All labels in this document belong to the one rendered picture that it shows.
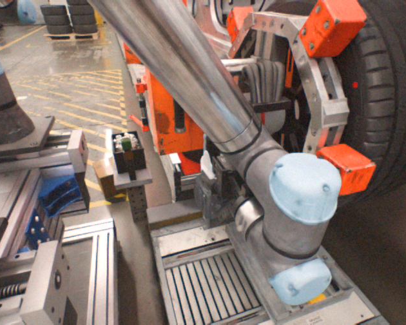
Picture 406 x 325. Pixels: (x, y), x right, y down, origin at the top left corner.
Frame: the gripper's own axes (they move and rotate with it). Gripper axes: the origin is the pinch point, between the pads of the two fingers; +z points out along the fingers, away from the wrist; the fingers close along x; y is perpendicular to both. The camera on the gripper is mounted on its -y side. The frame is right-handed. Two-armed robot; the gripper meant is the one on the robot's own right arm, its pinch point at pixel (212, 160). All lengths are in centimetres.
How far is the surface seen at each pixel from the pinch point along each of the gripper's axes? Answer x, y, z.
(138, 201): 19, -67, 68
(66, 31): 131, -61, 849
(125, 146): 20, -19, 49
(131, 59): -1, -26, 248
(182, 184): -7, -58, 65
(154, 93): 5, -1, 55
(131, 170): 19, -32, 49
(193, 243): -5, -75, 36
